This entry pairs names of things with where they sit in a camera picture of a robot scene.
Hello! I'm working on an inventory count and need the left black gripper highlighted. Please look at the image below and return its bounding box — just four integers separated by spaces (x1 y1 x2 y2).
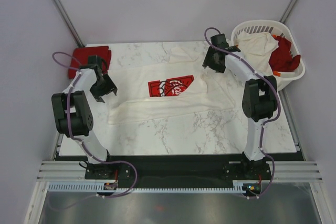
89 74 117 103

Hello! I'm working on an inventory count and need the white t shirt red print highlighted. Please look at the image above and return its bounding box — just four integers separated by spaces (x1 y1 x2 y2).
108 47 237 125

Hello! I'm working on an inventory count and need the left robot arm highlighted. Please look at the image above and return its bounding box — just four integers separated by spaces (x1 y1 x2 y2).
51 55 118 178

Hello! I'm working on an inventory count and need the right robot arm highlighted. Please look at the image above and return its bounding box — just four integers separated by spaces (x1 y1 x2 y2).
203 32 281 179

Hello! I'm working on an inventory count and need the folded red t shirt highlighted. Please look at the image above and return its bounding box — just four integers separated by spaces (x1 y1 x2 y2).
70 46 112 74

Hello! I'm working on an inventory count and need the white t shirt in basket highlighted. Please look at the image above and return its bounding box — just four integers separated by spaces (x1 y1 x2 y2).
233 31 279 76

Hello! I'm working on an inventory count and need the red t shirt in basket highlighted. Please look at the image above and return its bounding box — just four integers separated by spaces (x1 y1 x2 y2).
281 37 301 72

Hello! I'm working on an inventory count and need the white laundry basket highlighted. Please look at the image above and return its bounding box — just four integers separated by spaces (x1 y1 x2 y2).
230 20 306 90

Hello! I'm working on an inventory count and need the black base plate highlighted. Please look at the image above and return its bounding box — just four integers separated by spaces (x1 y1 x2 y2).
81 153 272 189

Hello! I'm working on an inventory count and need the left aluminium frame post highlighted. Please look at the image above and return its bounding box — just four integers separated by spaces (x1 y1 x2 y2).
51 0 85 48

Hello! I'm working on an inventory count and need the white slotted cable duct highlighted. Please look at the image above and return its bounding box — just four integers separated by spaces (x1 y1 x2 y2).
48 182 255 194

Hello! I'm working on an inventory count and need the aluminium rail front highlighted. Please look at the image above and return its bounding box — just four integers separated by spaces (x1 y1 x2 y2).
37 161 322 183

